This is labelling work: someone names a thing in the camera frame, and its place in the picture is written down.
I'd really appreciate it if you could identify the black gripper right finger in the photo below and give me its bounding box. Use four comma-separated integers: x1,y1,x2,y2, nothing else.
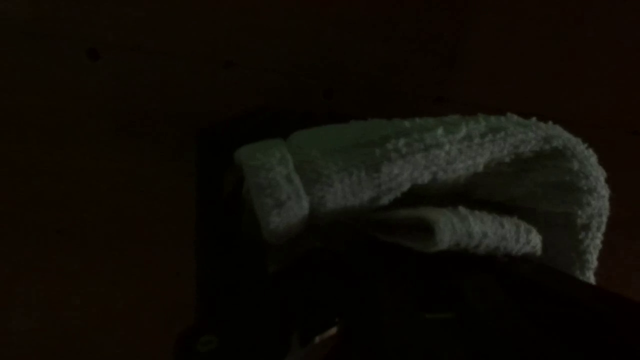
428,252,640,360

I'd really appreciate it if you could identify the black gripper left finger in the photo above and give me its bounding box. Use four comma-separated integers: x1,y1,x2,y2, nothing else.
176,243,428,360

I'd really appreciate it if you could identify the white towel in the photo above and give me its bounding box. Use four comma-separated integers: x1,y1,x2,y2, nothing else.
233,115,610,282

